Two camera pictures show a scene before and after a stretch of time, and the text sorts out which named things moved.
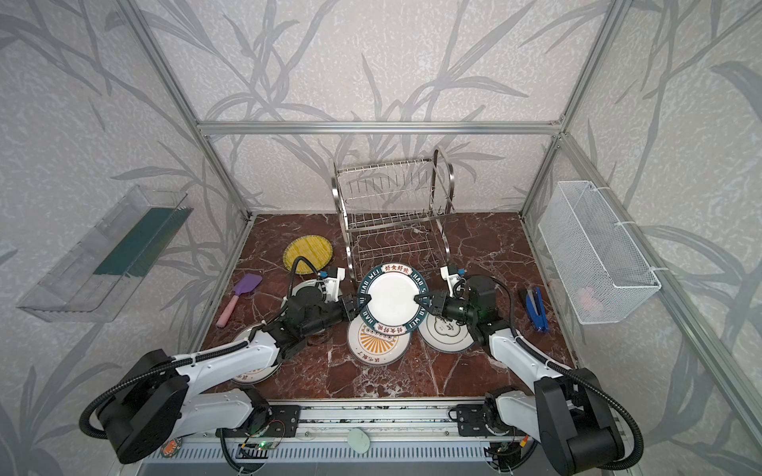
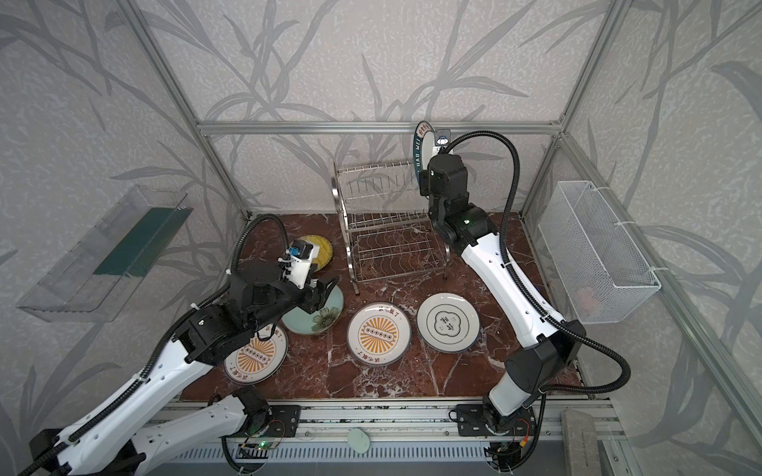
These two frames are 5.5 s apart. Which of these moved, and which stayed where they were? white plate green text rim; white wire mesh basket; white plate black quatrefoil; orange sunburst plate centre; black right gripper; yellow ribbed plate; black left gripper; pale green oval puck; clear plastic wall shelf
Moved: black left gripper; white plate green text rim; black right gripper
Stayed: orange sunburst plate centre; yellow ribbed plate; clear plastic wall shelf; pale green oval puck; white plate black quatrefoil; white wire mesh basket
